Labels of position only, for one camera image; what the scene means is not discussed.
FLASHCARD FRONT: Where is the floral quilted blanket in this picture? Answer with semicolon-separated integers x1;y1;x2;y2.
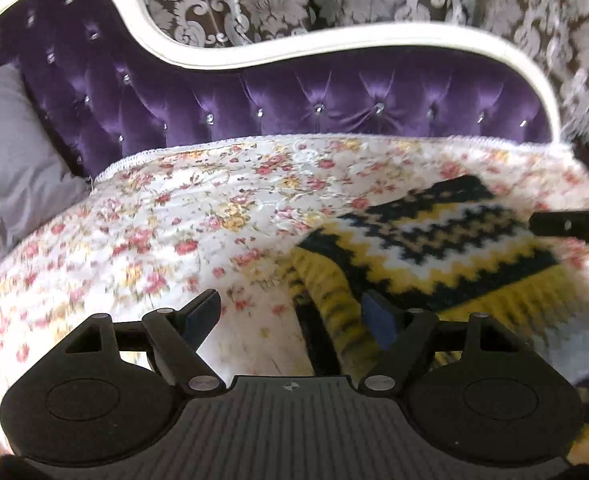
0;132;589;461

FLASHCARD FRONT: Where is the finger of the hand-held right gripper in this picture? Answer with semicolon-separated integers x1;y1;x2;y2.
529;210;589;244

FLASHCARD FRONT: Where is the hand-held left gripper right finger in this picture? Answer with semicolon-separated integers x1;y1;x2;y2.
359;290;525;393

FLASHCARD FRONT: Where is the grey pillow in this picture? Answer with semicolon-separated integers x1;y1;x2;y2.
0;62;91;289

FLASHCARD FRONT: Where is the purple tufted sofa backrest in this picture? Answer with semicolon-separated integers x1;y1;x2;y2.
0;0;564;179

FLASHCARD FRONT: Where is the yellow navy patterned knit sweater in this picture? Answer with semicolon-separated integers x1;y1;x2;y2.
284;175;589;467

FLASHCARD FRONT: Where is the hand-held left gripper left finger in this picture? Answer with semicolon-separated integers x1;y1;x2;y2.
64;290;225;396

